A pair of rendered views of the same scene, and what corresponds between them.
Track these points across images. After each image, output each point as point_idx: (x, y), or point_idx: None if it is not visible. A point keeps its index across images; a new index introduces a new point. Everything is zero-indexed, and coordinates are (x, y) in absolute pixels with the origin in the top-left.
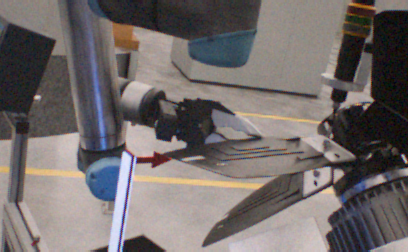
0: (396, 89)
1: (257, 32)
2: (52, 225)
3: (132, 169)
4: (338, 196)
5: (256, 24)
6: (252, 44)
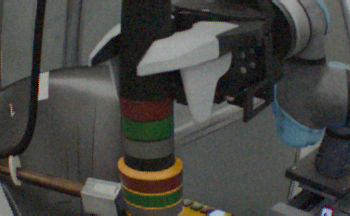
0: None
1: (275, 103)
2: None
3: (321, 215)
4: None
5: (276, 93)
6: (276, 115)
